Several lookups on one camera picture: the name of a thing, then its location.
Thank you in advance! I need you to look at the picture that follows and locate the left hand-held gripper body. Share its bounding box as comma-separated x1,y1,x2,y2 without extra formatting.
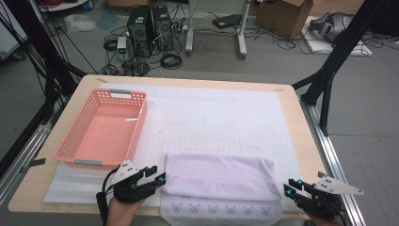
111,158,158,204

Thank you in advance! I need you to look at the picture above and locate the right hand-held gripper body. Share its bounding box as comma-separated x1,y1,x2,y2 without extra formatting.
294,171,365,219

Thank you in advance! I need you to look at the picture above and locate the pink plastic basket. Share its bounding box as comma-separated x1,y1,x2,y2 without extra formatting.
54,88,149,172

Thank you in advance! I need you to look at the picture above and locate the lilac printed towel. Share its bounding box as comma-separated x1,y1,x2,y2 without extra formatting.
159,151,283,226

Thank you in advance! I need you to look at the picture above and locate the person's right hand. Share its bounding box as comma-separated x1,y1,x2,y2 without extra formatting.
305,211,344,226

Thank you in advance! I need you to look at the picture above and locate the white grid mat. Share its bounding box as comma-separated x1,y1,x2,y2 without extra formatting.
43,82,300,211

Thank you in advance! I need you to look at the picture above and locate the white power box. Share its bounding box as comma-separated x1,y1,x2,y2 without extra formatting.
116,36,128,60

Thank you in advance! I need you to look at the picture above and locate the black computer tower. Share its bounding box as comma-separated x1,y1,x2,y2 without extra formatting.
126,5,153,58
152,5,174,52

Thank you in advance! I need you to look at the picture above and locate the white flat board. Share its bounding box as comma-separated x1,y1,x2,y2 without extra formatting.
302,15,375,57

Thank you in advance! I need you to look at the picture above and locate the white metal stand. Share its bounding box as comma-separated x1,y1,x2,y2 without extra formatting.
184,0,252,60

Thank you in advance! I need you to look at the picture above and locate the teal floor sheet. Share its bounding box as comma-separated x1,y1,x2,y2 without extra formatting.
95,8,120,31

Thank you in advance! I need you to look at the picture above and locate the grey headset device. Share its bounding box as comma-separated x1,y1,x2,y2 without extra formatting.
309,11,354,43

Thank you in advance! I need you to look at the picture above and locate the clear plastic bag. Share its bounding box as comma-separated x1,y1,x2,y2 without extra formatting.
64,13,98,34

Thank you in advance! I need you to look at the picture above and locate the large cardboard box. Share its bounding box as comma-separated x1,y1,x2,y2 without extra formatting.
255,0,314,40

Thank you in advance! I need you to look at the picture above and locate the black flat box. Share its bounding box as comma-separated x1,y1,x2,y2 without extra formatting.
212,13,243,30

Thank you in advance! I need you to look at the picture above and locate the round white table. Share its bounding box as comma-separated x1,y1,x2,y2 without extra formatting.
37,0,88,13

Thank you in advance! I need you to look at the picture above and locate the left hand-held gripper black cable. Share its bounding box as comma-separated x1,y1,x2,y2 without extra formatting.
96,166,121,225

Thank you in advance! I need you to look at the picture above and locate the aluminium rail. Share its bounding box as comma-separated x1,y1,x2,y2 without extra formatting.
0,121,53,205
299,97,366,226

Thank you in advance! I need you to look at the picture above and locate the grey metal bracket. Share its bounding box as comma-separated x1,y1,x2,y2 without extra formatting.
20,157,46,173

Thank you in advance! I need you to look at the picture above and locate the coiled black cable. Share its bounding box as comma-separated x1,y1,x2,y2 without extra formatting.
160,53,184,71
101,63,120,76
103,39,119,53

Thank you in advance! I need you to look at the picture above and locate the black metal frame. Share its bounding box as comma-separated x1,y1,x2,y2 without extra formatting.
291,0,389,137
0,0,88,121

